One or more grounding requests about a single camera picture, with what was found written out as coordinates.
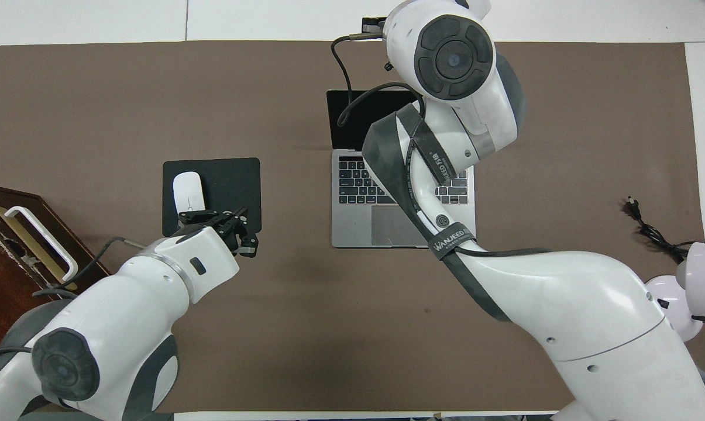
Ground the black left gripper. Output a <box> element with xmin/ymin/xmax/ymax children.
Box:
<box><xmin>178</xmin><ymin>208</ymin><xmax>259</xmax><ymax>258</ymax></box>

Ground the silver grey laptop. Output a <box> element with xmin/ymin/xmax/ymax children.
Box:
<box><xmin>326</xmin><ymin>89</ymin><xmax>477</xmax><ymax>249</ymax></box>

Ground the black mouse pad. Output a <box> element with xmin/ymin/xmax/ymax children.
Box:
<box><xmin>163</xmin><ymin>157</ymin><xmax>262</xmax><ymax>237</ymax></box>

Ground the white computer mouse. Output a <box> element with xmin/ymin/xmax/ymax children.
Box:
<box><xmin>173</xmin><ymin>171</ymin><xmax>206</xmax><ymax>215</ymax></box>

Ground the brown table mat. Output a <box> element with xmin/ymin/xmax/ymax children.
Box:
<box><xmin>0</xmin><ymin>41</ymin><xmax>705</xmax><ymax>413</ymax></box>

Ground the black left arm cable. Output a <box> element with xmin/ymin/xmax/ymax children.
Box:
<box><xmin>32</xmin><ymin>236</ymin><xmax>148</xmax><ymax>300</ymax></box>

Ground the brass handle plate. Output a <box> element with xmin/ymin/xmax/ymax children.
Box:
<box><xmin>0</xmin><ymin>206</ymin><xmax>78</xmax><ymax>292</ymax></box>

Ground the white box handle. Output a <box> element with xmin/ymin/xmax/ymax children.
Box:
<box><xmin>4</xmin><ymin>206</ymin><xmax>78</xmax><ymax>282</ymax></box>

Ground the black lamp power cable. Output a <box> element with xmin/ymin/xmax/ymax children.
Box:
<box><xmin>623</xmin><ymin>198</ymin><xmax>705</xmax><ymax>327</ymax></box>

